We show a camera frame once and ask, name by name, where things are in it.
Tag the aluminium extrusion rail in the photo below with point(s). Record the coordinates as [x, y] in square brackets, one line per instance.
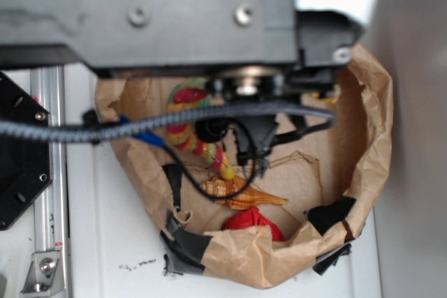
[51, 219]

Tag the brown paper bag container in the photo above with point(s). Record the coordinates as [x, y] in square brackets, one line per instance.
[331, 180]

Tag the silver corner bracket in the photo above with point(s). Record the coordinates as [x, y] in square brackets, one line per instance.
[45, 276]

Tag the orange striped conch shell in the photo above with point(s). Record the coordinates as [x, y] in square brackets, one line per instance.
[236, 195]

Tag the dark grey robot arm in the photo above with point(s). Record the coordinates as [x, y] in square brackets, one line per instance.
[253, 52]

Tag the red crumpled cloth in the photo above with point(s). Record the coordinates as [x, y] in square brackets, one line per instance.
[250, 218]

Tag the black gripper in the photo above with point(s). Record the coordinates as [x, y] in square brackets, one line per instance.
[267, 108]

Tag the multicolored twisted rope toy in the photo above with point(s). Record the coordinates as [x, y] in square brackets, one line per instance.
[189, 95]

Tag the black hexagonal mount plate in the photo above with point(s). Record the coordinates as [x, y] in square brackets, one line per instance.
[25, 166]

